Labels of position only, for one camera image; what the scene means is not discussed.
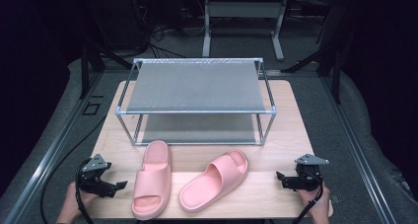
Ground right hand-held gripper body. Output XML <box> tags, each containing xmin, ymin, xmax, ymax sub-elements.
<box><xmin>285</xmin><ymin>153</ymin><xmax>330</xmax><ymax>192</ymax></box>

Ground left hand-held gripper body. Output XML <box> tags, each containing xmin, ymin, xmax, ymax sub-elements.
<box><xmin>76</xmin><ymin>153</ymin><xmax>116</xmax><ymax>198</ymax></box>

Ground pink slide slipper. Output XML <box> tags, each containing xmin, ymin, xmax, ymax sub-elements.
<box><xmin>131</xmin><ymin>139</ymin><xmax>173</xmax><ymax>221</ymax></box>
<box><xmin>177</xmin><ymin>149</ymin><xmax>249</xmax><ymax>214</ymax></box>

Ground grey metal shoe rack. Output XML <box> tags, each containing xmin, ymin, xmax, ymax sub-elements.
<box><xmin>114</xmin><ymin>56</ymin><xmax>278</xmax><ymax>147</ymax></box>

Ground person's right hand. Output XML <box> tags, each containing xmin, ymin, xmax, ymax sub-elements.
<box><xmin>297</xmin><ymin>184</ymin><xmax>332</xmax><ymax>224</ymax></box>

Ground person's left hand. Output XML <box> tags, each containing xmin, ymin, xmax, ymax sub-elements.
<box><xmin>56</xmin><ymin>182</ymin><xmax>100</xmax><ymax>224</ymax></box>

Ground grey metal stand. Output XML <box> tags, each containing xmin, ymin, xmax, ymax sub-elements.
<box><xmin>201</xmin><ymin>0</ymin><xmax>289</xmax><ymax>62</ymax></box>

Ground right hand-held gripper black cable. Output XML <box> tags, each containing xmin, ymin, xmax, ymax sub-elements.
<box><xmin>291</xmin><ymin>173</ymin><xmax>324</xmax><ymax>224</ymax></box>

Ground hand-held gripper black cable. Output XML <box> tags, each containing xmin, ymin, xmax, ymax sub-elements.
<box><xmin>74</xmin><ymin>158</ymin><xmax>97</xmax><ymax>224</ymax></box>
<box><xmin>291</xmin><ymin>173</ymin><xmax>324</xmax><ymax>224</ymax></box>

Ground left hand-held gripper black cable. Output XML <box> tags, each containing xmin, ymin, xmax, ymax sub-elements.
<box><xmin>74</xmin><ymin>158</ymin><xmax>97</xmax><ymax>224</ymax></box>

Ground black floor cable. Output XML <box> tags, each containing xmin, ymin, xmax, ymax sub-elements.
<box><xmin>39</xmin><ymin>114</ymin><xmax>109</xmax><ymax>224</ymax></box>

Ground aluminium floor rail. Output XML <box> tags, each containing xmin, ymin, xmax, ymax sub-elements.
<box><xmin>0</xmin><ymin>71</ymin><xmax>104</xmax><ymax>224</ymax></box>
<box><xmin>319</xmin><ymin>75</ymin><xmax>399</xmax><ymax>224</ymax></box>

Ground black metal frame leg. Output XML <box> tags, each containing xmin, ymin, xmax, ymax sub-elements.
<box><xmin>281</xmin><ymin>36</ymin><xmax>343</xmax><ymax>105</ymax></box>
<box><xmin>79</xmin><ymin>36</ymin><xmax>133</xmax><ymax>101</ymax></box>

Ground tangle of dark cables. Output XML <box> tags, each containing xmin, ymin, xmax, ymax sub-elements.
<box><xmin>144</xmin><ymin>21</ymin><xmax>188</xmax><ymax>59</ymax></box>

